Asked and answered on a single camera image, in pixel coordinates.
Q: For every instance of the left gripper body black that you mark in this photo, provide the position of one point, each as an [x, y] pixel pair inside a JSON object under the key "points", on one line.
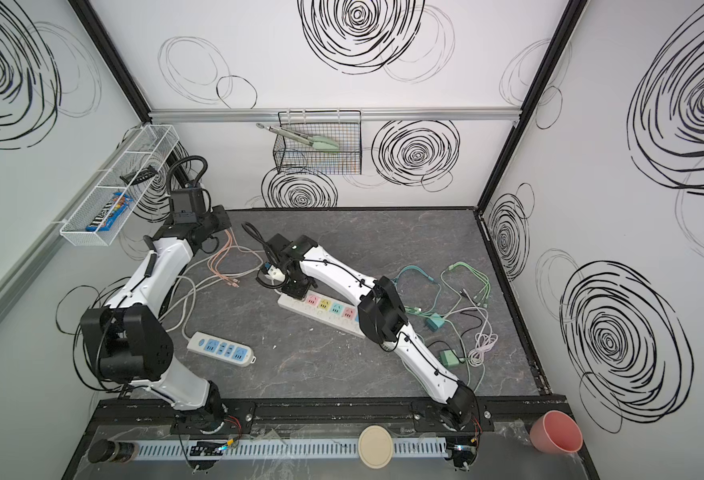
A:
{"points": [[187, 215]]}

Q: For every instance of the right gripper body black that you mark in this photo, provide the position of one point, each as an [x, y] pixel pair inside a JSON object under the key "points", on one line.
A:
{"points": [[295, 285]]}

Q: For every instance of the white multicolour power strip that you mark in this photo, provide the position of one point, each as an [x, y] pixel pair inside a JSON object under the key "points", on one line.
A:
{"points": [[326, 310]]}

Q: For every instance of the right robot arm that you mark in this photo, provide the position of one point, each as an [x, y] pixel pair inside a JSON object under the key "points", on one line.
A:
{"points": [[383, 320]]}

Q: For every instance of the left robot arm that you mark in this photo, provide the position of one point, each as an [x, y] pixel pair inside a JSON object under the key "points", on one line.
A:
{"points": [[124, 340]]}

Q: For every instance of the green charger plug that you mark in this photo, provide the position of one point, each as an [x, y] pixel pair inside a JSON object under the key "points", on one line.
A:
{"points": [[449, 359]]}

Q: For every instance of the black remote control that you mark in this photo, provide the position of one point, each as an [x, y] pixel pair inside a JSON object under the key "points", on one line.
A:
{"points": [[139, 176]]}

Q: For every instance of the blue candy packet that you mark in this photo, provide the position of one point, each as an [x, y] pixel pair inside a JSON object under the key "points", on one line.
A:
{"points": [[117, 204]]}

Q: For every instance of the green kitchen tongs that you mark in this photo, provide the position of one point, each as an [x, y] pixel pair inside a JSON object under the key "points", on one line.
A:
{"points": [[319, 143]]}

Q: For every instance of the white blue power strip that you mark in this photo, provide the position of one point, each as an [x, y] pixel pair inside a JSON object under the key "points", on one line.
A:
{"points": [[221, 349]]}

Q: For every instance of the beige round lid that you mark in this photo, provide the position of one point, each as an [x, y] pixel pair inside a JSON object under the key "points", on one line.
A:
{"points": [[375, 447]]}

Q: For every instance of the black cylindrical jar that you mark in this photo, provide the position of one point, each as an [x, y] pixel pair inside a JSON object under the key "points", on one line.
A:
{"points": [[110, 451]]}

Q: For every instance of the pink plastic cup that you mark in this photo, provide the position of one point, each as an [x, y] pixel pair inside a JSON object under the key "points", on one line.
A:
{"points": [[556, 433]]}

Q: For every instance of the white wire wall shelf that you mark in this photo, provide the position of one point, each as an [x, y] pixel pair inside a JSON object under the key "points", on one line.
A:
{"points": [[150, 145]]}

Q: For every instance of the black wire wall basket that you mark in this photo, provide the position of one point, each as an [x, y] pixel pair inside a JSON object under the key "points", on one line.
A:
{"points": [[342, 125]]}

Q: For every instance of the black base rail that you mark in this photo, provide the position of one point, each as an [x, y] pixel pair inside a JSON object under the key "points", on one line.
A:
{"points": [[412, 413]]}

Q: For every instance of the white slotted cable duct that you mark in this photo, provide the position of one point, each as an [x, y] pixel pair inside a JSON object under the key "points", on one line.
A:
{"points": [[193, 450]]}

